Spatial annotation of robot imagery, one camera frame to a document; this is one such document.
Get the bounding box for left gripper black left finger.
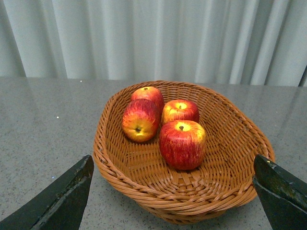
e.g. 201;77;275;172
0;155;94;230

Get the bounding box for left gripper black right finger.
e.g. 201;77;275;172
253;155;307;230

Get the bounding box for dark red apple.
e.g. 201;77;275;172
159;120;206;170

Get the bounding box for red yellow apple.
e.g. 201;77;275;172
161;99;200;125

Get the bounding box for left brown wicker basket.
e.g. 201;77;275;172
93;80;275;224

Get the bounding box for red apple lying sideways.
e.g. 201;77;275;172
122;99;160;142

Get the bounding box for rear red apple in basket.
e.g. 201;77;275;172
130;86;165;114

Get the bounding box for white pleated curtain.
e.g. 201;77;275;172
0;0;307;86

